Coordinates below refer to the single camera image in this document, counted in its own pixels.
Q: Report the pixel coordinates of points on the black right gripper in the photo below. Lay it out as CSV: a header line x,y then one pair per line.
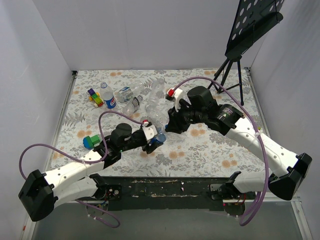
x,y
175,120

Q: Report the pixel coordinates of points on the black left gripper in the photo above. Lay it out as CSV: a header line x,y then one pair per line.
x,y
146,144

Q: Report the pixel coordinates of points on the Pocari Sweat plastic bottle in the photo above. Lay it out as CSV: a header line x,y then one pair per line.
x,y
160,137

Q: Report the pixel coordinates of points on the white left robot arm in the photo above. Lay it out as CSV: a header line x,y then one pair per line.
x,y
44,191

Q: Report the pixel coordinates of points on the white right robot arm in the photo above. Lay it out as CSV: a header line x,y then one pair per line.
x,y
286,169

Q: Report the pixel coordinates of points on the clear bottle black label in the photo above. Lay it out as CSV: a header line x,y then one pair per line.
x,y
132,106

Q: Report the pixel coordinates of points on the tall clear plastic bottle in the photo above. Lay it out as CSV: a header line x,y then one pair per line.
x,y
157,90

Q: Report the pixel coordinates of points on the small labelled clear bottle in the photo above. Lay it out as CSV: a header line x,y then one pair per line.
x,y
129,91

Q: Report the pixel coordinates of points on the Pepsi plastic bottle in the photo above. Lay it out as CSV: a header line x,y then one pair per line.
x,y
107,95

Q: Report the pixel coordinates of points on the blue green toy block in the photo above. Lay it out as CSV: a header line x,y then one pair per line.
x,y
89,142

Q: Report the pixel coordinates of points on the colourful toy block car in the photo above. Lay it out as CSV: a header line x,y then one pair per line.
x,y
95,98

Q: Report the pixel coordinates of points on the black music stand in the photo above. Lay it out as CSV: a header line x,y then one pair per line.
x,y
253,19

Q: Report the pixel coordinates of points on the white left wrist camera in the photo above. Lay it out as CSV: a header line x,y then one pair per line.
x,y
149,130

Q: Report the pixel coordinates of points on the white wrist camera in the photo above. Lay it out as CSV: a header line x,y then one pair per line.
x,y
149,130
175,96

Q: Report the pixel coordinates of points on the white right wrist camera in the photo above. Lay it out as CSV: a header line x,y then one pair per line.
x,y
175,96

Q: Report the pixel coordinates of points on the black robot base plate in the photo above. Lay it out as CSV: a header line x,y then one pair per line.
x,y
161,193

